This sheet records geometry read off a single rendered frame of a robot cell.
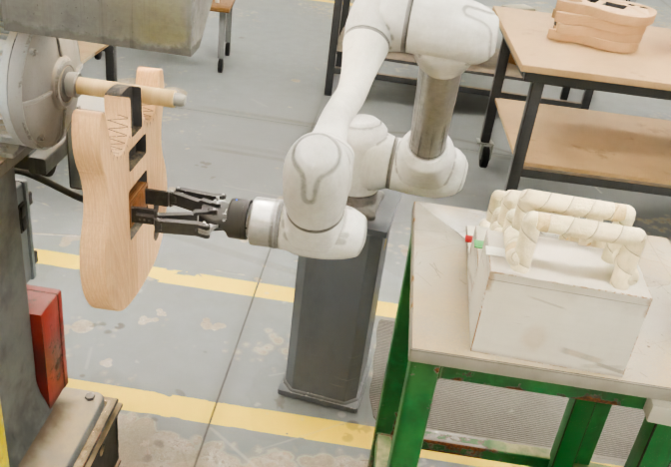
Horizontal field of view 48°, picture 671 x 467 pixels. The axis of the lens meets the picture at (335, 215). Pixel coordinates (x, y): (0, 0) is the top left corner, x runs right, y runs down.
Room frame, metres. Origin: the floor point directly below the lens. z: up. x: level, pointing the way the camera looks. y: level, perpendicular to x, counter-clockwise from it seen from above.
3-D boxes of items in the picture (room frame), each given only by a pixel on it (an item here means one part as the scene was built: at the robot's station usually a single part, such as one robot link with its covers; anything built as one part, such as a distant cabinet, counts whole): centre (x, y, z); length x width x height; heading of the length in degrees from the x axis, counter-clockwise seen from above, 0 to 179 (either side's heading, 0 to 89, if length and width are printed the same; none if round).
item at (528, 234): (1.10, -0.32, 1.15); 0.03 x 0.03 x 0.09
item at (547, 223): (1.09, -0.41, 1.20); 0.20 x 0.03 x 0.03; 86
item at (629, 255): (1.08, -0.49, 1.15); 0.03 x 0.03 x 0.09
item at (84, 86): (1.29, 0.41, 1.25); 0.18 x 0.03 x 0.03; 88
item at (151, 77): (1.33, 0.38, 1.24); 0.07 x 0.04 x 0.09; 178
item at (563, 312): (1.14, -0.41, 1.02); 0.27 x 0.15 x 0.17; 87
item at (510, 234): (1.14, -0.31, 1.12); 0.11 x 0.03 x 0.03; 177
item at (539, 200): (1.17, -0.41, 1.20); 0.20 x 0.03 x 0.03; 86
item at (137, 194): (1.19, 0.37, 1.07); 0.10 x 0.03 x 0.05; 178
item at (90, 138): (1.07, 0.39, 1.26); 0.07 x 0.04 x 0.10; 178
